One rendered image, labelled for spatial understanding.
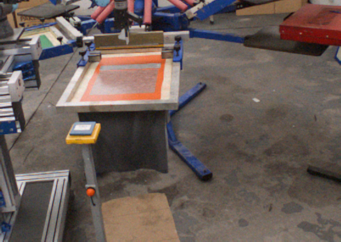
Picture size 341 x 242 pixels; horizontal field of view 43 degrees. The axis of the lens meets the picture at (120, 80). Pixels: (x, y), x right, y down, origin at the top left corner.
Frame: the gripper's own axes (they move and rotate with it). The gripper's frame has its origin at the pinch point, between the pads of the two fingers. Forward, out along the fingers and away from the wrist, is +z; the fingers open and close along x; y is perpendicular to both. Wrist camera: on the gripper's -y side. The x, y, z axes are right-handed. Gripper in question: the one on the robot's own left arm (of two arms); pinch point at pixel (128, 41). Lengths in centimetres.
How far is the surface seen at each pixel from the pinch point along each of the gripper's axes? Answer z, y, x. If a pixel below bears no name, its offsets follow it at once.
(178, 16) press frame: 5, -27, -61
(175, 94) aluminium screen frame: 10, -28, 52
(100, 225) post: 67, 10, 79
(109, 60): 13.6, 14.0, -4.5
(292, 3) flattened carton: 95, -175, -397
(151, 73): 13.5, -13.7, 17.6
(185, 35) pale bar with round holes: 5.7, -32.3, -22.1
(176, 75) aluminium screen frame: 9.9, -28.3, 30.1
